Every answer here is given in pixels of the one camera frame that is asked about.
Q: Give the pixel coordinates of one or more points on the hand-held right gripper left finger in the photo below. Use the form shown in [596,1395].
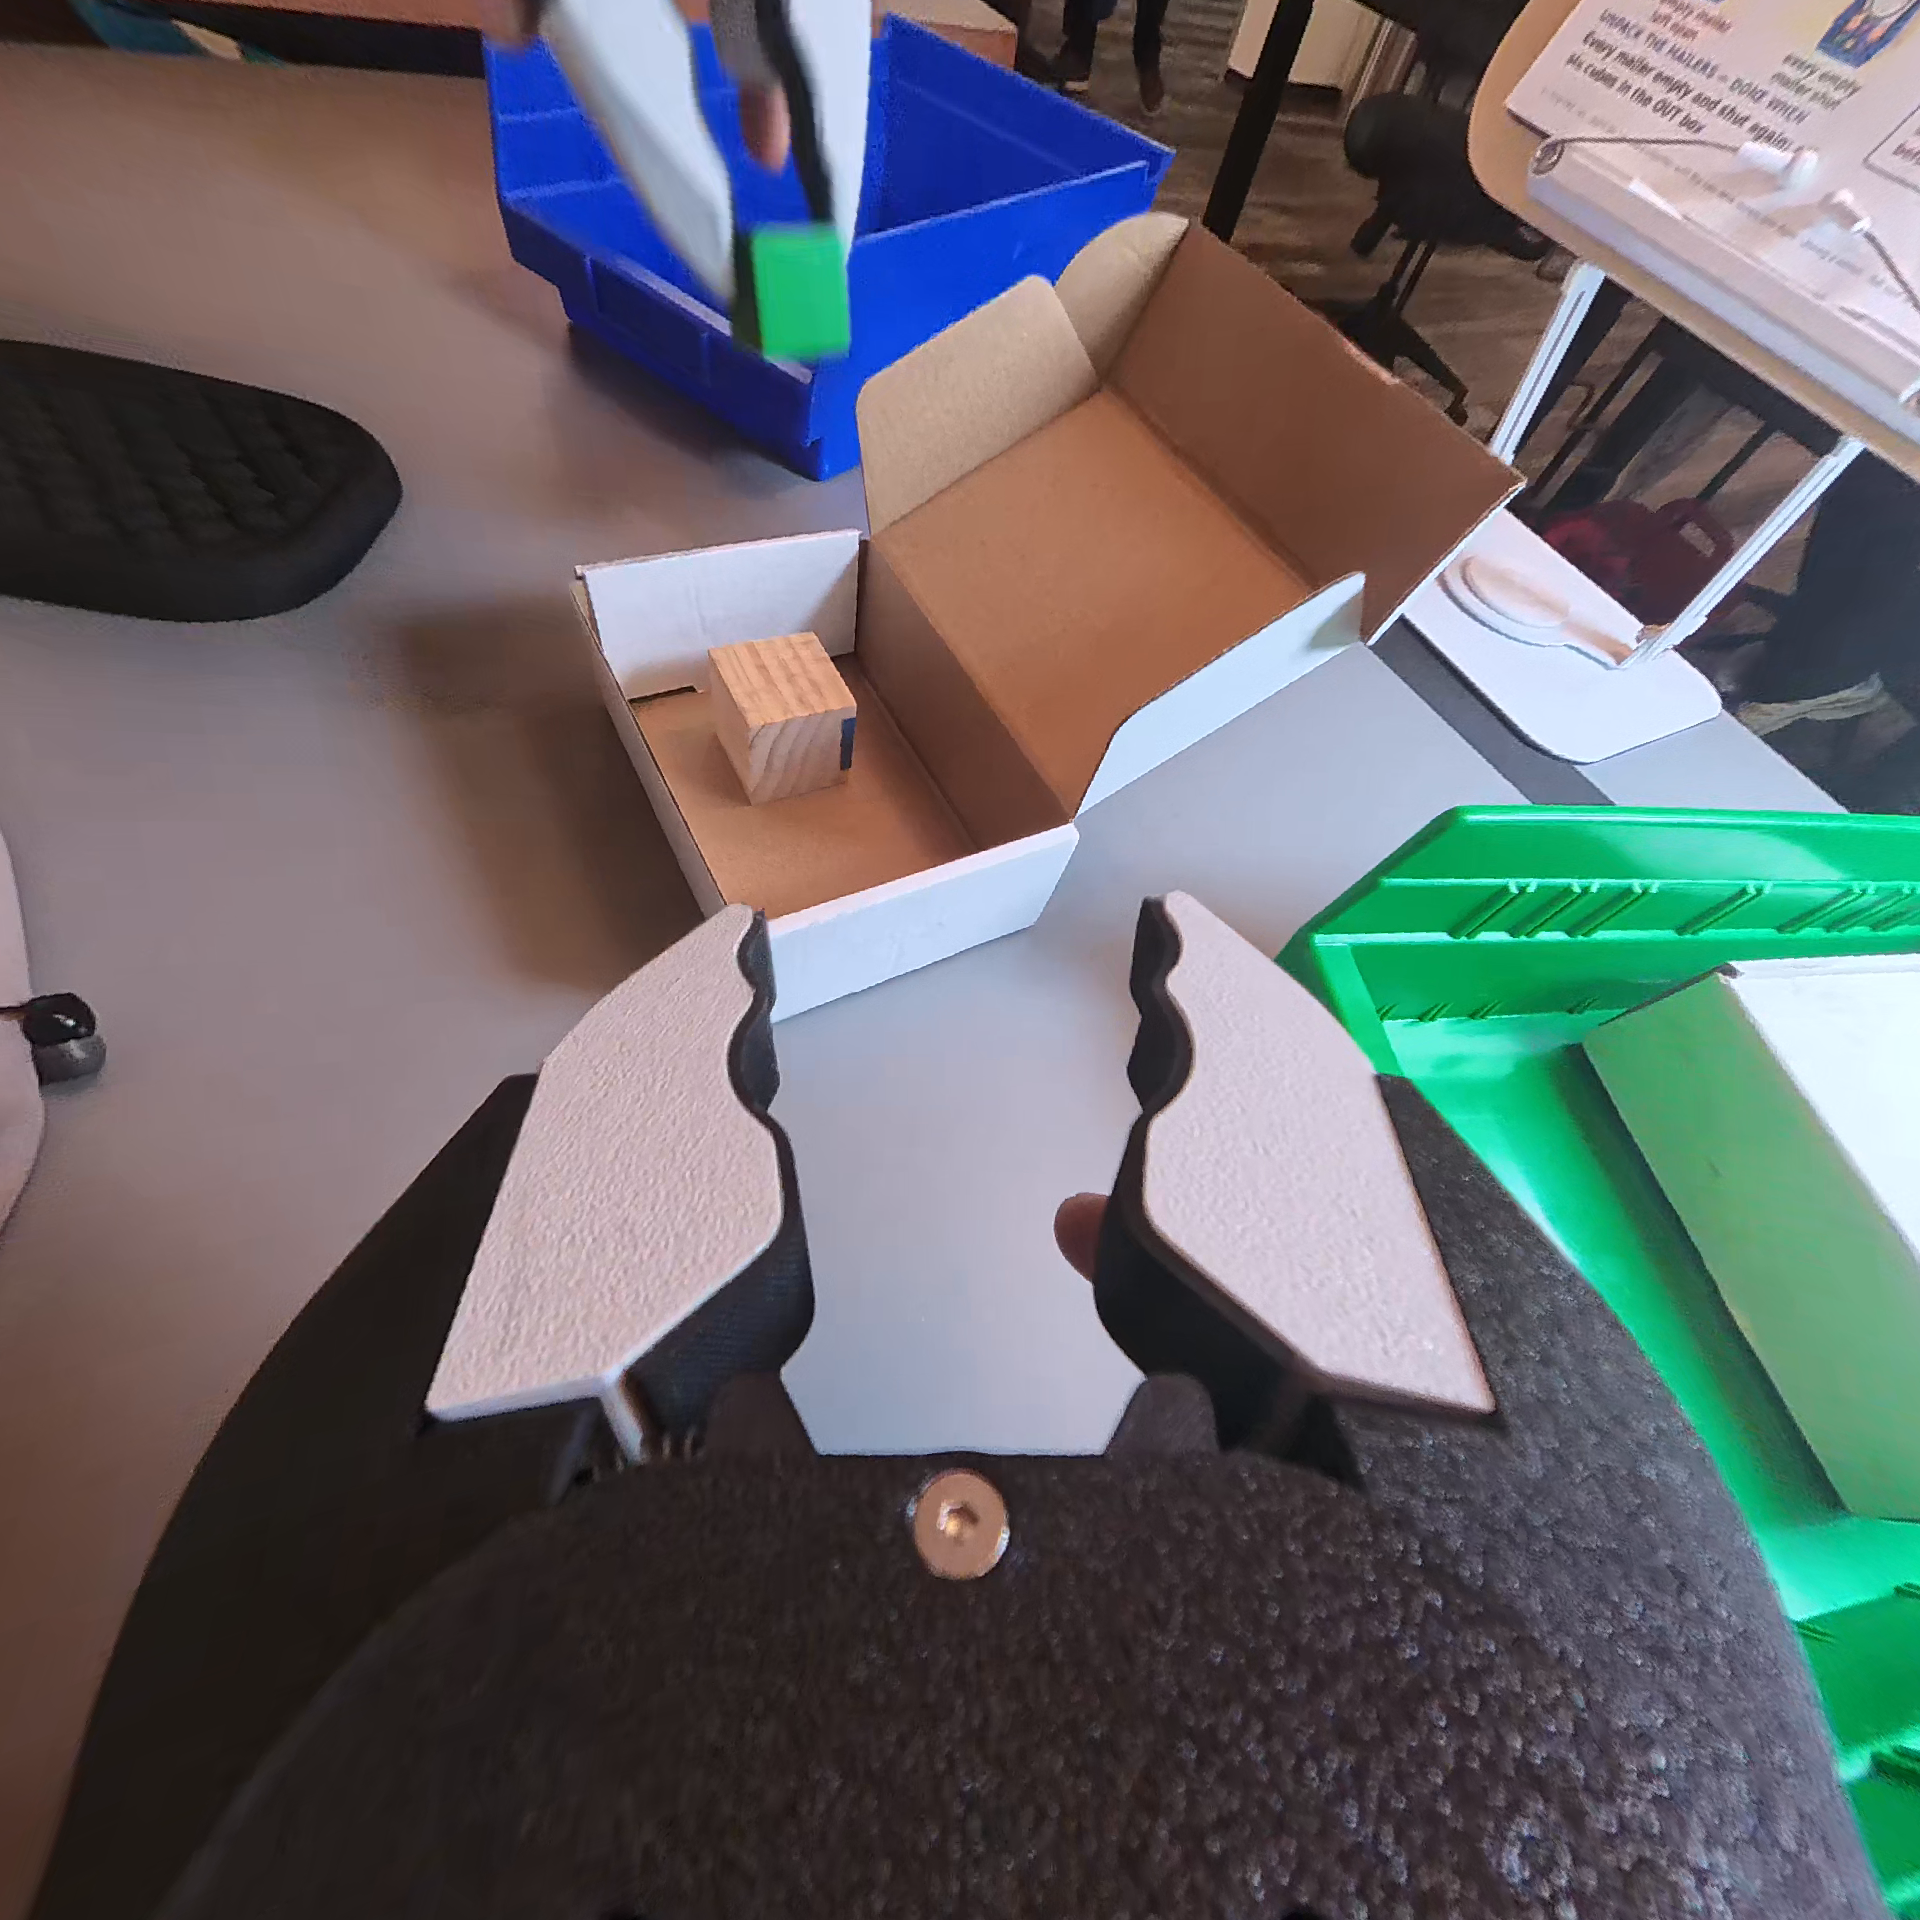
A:
[633,1169]

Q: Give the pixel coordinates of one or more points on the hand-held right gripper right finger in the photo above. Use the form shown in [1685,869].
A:
[1290,1198]

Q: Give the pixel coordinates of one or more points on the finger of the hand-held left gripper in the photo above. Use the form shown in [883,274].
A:
[646,107]
[835,89]

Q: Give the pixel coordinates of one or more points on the blue plastic bin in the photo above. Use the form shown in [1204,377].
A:
[974,227]

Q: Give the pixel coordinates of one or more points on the green cube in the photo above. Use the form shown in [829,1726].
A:
[794,293]

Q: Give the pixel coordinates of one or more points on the green plastic bin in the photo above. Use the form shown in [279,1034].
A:
[1501,961]

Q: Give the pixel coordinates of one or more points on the wooden cube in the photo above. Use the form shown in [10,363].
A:
[783,721]

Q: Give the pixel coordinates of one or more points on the white cardboard box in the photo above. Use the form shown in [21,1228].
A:
[1141,569]

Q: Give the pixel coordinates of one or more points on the closed white box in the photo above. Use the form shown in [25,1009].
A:
[1770,1169]

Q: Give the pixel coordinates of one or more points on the person's left hand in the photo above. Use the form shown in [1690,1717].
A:
[768,130]

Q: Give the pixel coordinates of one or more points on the person's right hand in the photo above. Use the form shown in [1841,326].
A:
[1083,1238]

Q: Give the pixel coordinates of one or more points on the black table leg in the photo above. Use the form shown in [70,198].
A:
[1252,118]

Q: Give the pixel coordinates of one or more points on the white document stand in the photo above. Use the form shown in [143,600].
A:
[1559,705]

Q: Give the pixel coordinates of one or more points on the black office chair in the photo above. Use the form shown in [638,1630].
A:
[1425,163]

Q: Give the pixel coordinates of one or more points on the black honeycomb wrist rest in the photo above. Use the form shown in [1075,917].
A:
[164,480]

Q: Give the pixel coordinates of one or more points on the red bag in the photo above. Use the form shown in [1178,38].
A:
[1635,562]

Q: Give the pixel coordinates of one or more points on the printed instruction sheet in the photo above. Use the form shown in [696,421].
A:
[1649,76]

